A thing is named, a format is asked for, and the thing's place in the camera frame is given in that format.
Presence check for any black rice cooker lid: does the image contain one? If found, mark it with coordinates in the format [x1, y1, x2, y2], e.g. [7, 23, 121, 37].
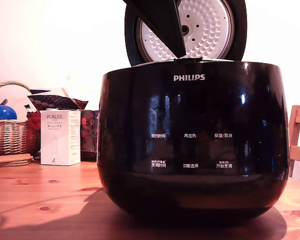
[124, 0, 248, 68]

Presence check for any white Porlex box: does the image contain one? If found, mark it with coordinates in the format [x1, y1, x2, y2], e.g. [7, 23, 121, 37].
[40, 109, 82, 166]

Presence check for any small wicker basket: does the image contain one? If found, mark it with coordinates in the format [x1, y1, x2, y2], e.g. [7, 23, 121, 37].
[0, 119, 38, 158]

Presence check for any dark dotted red cushion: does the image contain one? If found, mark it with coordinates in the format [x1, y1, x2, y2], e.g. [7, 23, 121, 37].
[27, 94, 89, 111]

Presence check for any white printed cloth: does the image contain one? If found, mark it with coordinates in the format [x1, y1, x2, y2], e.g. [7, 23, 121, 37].
[0, 84, 36, 115]

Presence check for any blue ball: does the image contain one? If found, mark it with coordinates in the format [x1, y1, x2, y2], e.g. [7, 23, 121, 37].
[0, 105, 18, 122]

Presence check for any cork coaster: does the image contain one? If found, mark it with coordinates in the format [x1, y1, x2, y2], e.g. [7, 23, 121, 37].
[0, 153, 32, 164]
[0, 159, 35, 169]

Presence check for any red floral tin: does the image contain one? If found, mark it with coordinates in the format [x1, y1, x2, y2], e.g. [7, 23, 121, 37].
[79, 109, 101, 161]

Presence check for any wooden chair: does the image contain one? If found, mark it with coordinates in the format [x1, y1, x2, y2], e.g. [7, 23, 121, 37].
[288, 104, 300, 179]

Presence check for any red fabric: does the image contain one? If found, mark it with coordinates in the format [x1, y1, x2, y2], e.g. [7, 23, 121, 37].
[26, 111, 42, 152]

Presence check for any black Philips rice cooker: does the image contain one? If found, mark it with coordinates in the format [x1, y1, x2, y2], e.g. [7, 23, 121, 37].
[96, 59, 291, 224]

